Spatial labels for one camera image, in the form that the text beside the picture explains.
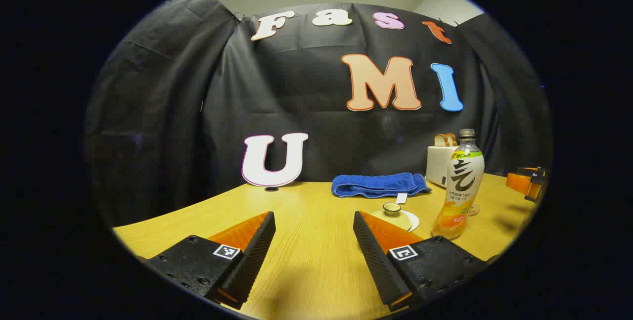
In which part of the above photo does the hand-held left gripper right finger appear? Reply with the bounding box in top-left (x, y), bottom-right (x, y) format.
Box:
top-left (353, 210), bottom-right (488, 311)

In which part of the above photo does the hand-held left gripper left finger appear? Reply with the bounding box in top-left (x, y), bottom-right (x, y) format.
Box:
top-left (148, 211), bottom-right (276, 310)

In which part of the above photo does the cream teacup lid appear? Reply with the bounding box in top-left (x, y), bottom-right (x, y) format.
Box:
top-left (371, 203), bottom-right (412, 231)

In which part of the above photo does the clear water bottle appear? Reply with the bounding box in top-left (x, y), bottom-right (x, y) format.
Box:
top-left (432, 129), bottom-right (485, 240)

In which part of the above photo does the blue towel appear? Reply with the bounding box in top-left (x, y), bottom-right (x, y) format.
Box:
top-left (331, 172), bottom-right (432, 205)

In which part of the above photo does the white toaster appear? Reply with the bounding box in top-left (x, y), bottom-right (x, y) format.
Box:
top-left (425, 145), bottom-right (458, 188)

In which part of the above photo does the black backdrop cloth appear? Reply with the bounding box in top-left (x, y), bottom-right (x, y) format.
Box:
top-left (84, 0), bottom-right (552, 227)

